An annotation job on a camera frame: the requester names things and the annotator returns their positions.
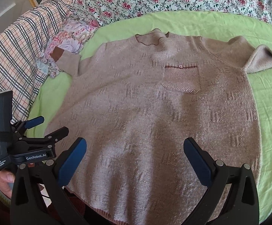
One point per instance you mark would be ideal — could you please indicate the beige knit sweater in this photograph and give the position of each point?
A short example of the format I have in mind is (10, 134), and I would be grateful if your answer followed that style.
(150, 112)

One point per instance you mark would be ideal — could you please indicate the person's left hand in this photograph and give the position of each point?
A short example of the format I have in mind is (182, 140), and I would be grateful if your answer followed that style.
(7, 177)

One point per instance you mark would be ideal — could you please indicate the pastel floral cloth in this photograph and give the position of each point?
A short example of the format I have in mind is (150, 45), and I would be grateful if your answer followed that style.
(68, 39)

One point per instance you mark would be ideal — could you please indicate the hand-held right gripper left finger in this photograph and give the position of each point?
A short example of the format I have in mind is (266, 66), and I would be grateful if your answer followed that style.
(71, 161)

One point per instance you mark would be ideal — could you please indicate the plaid quilt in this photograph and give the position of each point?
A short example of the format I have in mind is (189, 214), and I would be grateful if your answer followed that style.
(11, 58)

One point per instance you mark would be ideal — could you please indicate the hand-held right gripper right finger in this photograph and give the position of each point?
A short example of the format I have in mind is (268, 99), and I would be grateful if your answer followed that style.
(197, 161)

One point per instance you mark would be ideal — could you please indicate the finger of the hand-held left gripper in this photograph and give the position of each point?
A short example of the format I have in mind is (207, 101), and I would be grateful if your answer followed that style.
(35, 121)
(56, 133)

